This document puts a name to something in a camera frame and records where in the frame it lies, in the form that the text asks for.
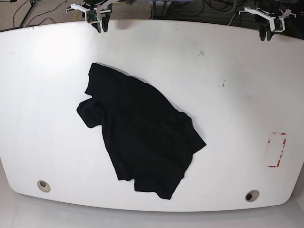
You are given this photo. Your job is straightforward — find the red tape rectangle marking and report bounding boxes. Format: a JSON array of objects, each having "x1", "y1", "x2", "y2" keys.
[{"x1": 265, "y1": 132, "x2": 287, "y2": 168}]

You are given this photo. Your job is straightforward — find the yellow cable on floor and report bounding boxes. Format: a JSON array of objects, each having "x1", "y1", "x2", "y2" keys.
[{"x1": 74, "y1": 1, "x2": 122, "y2": 22}]

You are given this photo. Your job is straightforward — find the table grommet hole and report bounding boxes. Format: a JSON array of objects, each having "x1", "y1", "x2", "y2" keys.
[
  {"x1": 245, "y1": 190, "x2": 259, "y2": 202},
  {"x1": 37, "y1": 180, "x2": 50, "y2": 193}
]

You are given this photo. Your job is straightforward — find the left table grommet hole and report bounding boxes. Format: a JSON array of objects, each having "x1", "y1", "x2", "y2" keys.
[{"x1": 37, "y1": 180, "x2": 50, "y2": 193}]

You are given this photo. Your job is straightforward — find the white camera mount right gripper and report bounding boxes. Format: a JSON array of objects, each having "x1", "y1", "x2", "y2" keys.
[{"x1": 66, "y1": 0, "x2": 114, "y2": 24}]

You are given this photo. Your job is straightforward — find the right table grommet hole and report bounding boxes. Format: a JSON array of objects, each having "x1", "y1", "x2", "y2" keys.
[{"x1": 245, "y1": 190, "x2": 259, "y2": 202}]

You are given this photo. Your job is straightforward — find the black t-shirt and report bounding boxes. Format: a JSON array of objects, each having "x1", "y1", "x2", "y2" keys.
[{"x1": 77, "y1": 63, "x2": 206, "y2": 200}]

